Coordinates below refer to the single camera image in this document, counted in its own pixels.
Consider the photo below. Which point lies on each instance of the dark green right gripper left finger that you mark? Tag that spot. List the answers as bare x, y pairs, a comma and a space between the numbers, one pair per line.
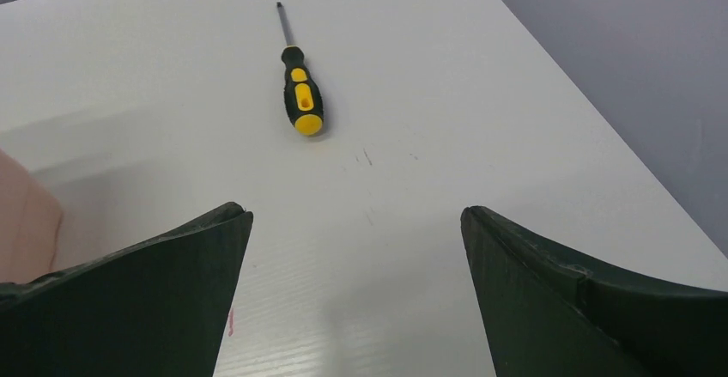
157, 308

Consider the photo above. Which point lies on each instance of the black and yellow screwdriver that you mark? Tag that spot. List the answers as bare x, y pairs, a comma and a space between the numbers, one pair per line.
302, 98

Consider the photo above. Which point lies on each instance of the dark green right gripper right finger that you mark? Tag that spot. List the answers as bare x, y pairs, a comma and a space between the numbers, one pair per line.
550, 310

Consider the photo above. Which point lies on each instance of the pink plastic bin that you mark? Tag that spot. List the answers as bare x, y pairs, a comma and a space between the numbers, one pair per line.
30, 220

